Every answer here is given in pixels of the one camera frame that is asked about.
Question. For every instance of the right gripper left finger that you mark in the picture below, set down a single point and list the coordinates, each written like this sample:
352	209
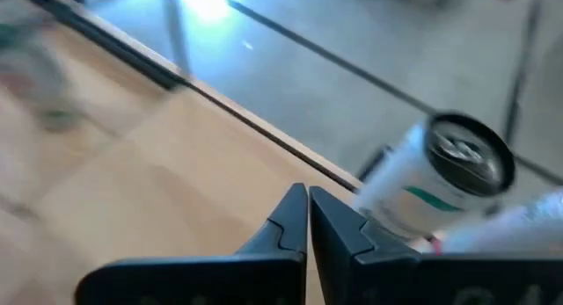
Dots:
264	278

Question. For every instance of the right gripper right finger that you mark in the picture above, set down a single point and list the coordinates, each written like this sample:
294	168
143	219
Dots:
374	278

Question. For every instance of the tall white can blue print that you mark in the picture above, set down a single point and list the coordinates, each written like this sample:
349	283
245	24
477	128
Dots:
418	186

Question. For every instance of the tall white can pink print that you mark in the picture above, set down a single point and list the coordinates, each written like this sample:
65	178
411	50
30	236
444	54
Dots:
519	226

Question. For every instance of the black aluminium table frame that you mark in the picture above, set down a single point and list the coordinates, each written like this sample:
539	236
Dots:
132	59

